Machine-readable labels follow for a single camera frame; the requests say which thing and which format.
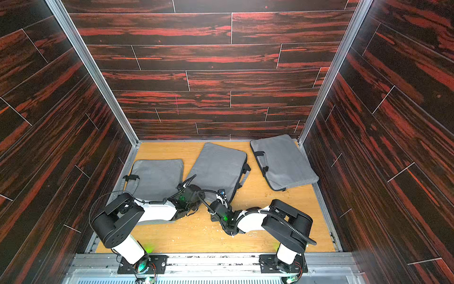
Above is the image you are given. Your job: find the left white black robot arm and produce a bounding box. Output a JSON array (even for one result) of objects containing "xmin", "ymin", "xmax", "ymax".
[{"xmin": 90, "ymin": 185, "xmax": 205, "ymax": 274}]

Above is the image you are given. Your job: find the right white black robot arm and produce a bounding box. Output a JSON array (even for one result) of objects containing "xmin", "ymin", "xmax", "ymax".
[{"xmin": 208, "ymin": 200, "xmax": 317, "ymax": 275}]

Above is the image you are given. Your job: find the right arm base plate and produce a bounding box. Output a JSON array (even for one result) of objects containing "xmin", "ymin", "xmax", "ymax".
[{"xmin": 259, "ymin": 254, "xmax": 308, "ymax": 273}]

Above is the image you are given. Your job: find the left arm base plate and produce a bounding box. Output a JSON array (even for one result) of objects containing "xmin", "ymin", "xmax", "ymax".
[{"xmin": 117, "ymin": 254, "xmax": 168, "ymax": 275}]

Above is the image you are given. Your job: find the aluminium front rail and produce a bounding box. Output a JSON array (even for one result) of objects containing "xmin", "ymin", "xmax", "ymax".
[{"xmin": 62, "ymin": 253, "xmax": 367, "ymax": 284}]

